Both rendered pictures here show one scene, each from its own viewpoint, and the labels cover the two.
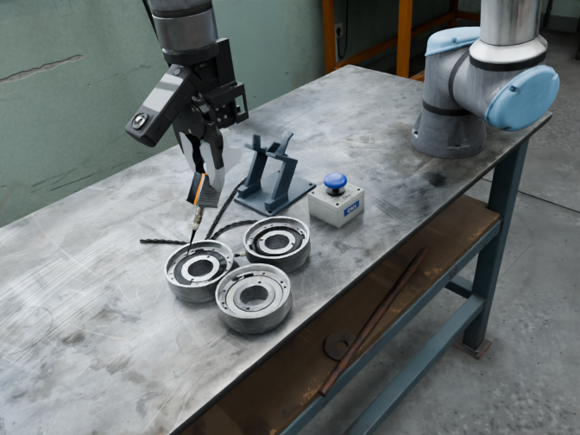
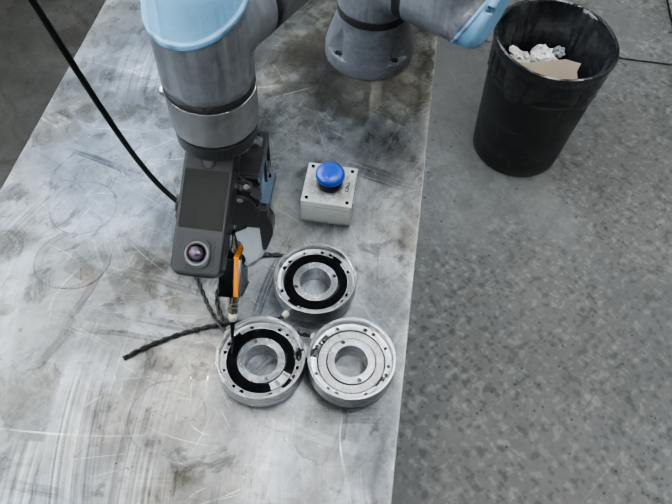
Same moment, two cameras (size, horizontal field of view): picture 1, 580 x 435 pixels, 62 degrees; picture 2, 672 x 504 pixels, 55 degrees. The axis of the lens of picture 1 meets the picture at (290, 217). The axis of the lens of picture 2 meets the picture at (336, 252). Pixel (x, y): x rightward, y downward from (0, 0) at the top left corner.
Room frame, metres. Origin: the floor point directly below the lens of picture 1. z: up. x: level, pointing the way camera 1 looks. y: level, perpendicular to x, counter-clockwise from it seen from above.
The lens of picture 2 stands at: (0.28, 0.29, 1.54)
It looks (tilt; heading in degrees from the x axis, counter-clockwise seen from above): 57 degrees down; 316
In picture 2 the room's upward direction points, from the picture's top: 4 degrees clockwise
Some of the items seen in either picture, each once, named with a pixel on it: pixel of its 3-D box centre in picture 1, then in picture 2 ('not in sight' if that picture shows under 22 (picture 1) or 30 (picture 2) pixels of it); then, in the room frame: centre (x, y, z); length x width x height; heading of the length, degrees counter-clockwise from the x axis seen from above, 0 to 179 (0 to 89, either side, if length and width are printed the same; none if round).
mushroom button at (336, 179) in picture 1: (335, 188); (329, 182); (0.69, -0.08, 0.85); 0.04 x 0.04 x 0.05
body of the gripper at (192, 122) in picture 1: (203, 88); (224, 159); (0.65, 0.10, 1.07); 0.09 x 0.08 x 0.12; 133
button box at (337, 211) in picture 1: (338, 199); (330, 190); (0.70, -0.09, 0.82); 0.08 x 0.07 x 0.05; 131
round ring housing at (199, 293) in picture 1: (201, 272); (261, 362); (0.55, 0.14, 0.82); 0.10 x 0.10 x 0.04
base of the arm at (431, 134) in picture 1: (450, 119); (371, 26); (0.90, -0.35, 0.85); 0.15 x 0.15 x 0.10
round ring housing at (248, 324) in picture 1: (255, 299); (350, 363); (0.48, 0.06, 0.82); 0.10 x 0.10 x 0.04
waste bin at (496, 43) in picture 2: not in sight; (533, 96); (0.94, -1.11, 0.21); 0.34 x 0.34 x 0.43
